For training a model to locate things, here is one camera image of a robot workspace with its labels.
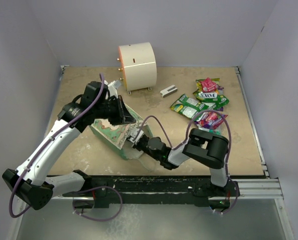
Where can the green Fox's candy packet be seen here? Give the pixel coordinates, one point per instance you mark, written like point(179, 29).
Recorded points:
point(200, 95)

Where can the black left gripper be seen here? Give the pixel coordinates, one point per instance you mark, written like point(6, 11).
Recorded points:
point(123, 115)

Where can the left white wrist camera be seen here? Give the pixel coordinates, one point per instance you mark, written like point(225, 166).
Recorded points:
point(113, 88)

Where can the small white stapler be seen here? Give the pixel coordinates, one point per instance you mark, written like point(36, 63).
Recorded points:
point(168, 91)

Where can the yellow green snack packet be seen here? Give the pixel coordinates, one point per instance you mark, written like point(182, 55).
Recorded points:
point(216, 103)

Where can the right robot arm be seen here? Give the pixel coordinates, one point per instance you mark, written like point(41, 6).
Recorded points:
point(209, 149)

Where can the green paper bag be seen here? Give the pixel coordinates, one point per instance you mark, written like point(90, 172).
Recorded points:
point(115, 137)

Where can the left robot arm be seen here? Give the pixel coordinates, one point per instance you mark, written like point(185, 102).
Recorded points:
point(29, 180)

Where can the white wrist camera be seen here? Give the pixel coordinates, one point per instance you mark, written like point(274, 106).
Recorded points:
point(135, 135)
point(113, 88)

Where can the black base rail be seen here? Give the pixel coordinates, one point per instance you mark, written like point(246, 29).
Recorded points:
point(100, 191)

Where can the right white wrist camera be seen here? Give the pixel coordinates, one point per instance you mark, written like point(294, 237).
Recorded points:
point(135, 135)

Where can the pink red snack packet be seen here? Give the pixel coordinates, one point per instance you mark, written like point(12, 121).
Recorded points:
point(207, 85)

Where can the teal white snack packet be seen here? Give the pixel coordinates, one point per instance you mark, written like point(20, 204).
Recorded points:
point(214, 131)

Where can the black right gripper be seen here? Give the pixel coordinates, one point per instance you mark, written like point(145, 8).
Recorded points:
point(137, 145)

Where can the white cylindrical drawer cabinet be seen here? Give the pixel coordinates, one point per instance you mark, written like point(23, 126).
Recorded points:
point(138, 66)

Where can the purple snack packet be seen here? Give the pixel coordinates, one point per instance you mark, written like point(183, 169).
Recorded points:
point(220, 92)

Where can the purple fruit candy packet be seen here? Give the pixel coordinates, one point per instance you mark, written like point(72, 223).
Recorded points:
point(210, 120)

